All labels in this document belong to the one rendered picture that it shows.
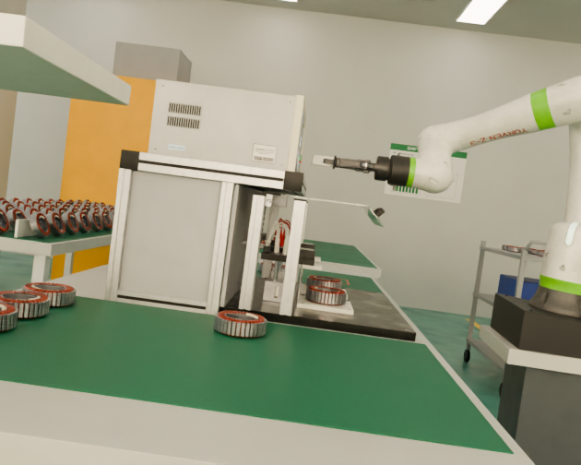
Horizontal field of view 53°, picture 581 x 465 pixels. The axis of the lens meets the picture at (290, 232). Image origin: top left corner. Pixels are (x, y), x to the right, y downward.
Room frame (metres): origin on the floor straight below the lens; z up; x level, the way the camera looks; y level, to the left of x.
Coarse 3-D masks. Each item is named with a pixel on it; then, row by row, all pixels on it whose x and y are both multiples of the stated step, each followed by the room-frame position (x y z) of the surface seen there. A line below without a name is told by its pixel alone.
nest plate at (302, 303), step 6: (300, 294) 1.67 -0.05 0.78; (300, 300) 1.57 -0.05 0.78; (306, 300) 1.58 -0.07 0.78; (300, 306) 1.52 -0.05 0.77; (306, 306) 1.52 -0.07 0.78; (312, 306) 1.52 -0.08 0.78; (318, 306) 1.52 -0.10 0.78; (324, 306) 1.52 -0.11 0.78; (330, 306) 1.53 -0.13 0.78; (336, 306) 1.54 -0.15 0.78; (342, 306) 1.56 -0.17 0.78; (348, 306) 1.57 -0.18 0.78; (336, 312) 1.52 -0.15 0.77; (342, 312) 1.52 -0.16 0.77; (348, 312) 1.52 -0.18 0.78
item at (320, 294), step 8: (312, 288) 1.57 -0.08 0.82; (320, 288) 1.62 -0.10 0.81; (328, 288) 1.63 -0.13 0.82; (312, 296) 1.56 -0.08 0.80; (320, 296) 1.54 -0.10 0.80; (328, 296) 1.55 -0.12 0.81; (336, 296) 1.54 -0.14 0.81; (344, 296) 1.57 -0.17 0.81; (328, 304) 1.55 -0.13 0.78; (336, 304) 1.55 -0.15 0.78
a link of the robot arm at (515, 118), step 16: (528, 96) 1.67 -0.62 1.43; (496, 112) 1.72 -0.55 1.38; (512, 112) 1.68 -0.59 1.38; (528, 112) 1.65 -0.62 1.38; (432, 128) 1.83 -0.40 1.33; (448, 128) 1.79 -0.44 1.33; (464, 128) 1.76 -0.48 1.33; (480, 128) 1.74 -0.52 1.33; (496, 128) 1.72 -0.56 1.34; (512, 128) 1.69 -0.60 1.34; (528, 128) 1.67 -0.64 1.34; (432, 144) 1.80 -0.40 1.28; (448, 144) 1.79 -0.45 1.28; (464, 144) 1.78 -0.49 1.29; (480, 144) 1.78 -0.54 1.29
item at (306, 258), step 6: (270, 252) 1.61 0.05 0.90; (300, 252) 1.57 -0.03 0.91; (306, 252) 1.57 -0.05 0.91; (312, 252) 1.57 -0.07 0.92; (264, 258) 1.57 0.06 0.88; (270, 258) 1.57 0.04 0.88; (276, 258) 1.57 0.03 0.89; (282, 258) 1.56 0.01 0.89; (300, 258) 1.56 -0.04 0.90; (306, 258) 1.56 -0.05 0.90; (312, 258) 1.56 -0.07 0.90; (276, 264) 1.57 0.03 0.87; (306, 264) 1.56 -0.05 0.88; (312, 264) 1.56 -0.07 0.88; (276, 270) 1.57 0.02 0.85; (276, 276) 1.57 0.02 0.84
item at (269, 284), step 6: (270, 282) 1.56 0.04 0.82; (276, 282) 1.56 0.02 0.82; (282, 282) 1.57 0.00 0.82; (264, 288) 1.56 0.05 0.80; (270, 288) 1.56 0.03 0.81; (264, 294) 1.56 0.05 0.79; (270, 294) 1.56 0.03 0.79; (264, 300) 1.56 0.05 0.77; (270, 300) 1.56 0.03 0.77; (276, 300) 1.56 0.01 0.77
